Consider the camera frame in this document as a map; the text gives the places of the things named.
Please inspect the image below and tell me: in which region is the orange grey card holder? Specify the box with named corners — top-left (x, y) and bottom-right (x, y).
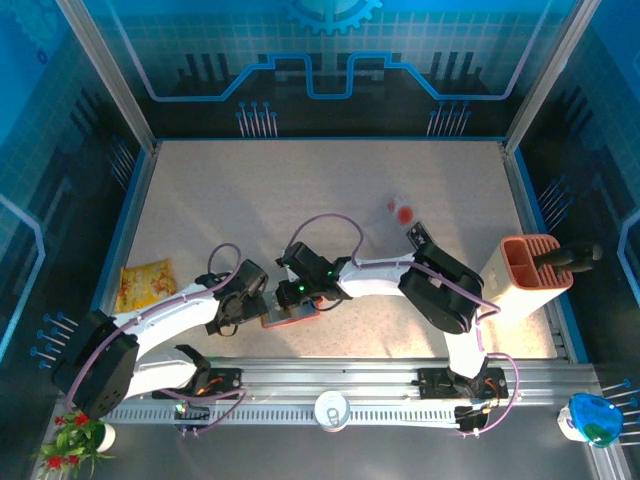
top-left (259, 294), bottom-right (322, 330)

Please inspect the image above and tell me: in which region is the yellow snack bag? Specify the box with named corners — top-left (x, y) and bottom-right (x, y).
top-left (115, 257), bottom-right (178, 315)

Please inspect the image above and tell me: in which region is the slotted grey cable duct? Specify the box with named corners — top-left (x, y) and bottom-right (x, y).
top-left (99, 407), bottom-right (464, 427)

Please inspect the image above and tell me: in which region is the white orange utensil holder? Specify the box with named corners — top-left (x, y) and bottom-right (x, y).
top-left (478, 233), bottom-right (575, 327)

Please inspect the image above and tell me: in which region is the red flower plant white pot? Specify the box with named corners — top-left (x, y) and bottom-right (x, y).
top-left (32, 407), bottom-right (117, 479)

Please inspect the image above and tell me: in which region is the black utensil handle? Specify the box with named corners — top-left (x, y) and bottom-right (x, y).
top-left (537, 241), bottom-right (604, 277)

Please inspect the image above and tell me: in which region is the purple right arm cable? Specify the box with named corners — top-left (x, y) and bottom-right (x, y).
top-left (288, 213), bottom-right (525, 440)

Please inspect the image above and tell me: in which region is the aluminium extrusion beam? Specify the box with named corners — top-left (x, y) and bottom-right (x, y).
top-left (59, 357), bottom-right (604, 406)

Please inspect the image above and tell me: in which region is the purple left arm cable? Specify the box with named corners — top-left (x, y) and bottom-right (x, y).
top-left (67, 242), bottom-right (249, 436)

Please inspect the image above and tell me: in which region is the black cable connector block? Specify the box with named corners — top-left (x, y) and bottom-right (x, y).
top-left (453, 403), bottom-right (496, 437)
top-left (172, 399), bottom-right (212, 436)

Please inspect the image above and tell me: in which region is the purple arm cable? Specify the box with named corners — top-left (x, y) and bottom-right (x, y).
top-left (67, 242), bottom-right (249, 436)
top-left (288, 213), bottom-right (525, 440)

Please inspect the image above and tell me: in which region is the aluminium blue side rail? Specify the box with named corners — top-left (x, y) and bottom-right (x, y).
top-left (498, 141), bottom-right (589, 364)
top-left (74, 142), bottom-right (161, 364)

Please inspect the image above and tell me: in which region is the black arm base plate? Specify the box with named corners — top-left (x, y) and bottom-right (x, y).
top-left (151, 366), bottom-right (245, 401)
top-left (416, 367), bottom-right (506, 401)

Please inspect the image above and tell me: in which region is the white paper cup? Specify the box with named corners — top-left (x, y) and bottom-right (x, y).
top-left (313, 389), bottom-right (351, 432)

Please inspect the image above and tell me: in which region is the aluminium frame post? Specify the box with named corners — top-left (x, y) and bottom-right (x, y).
top-left (53, 0), bottom-right (160, 157)
top-left (502, 0), bottom-right (594, 156)

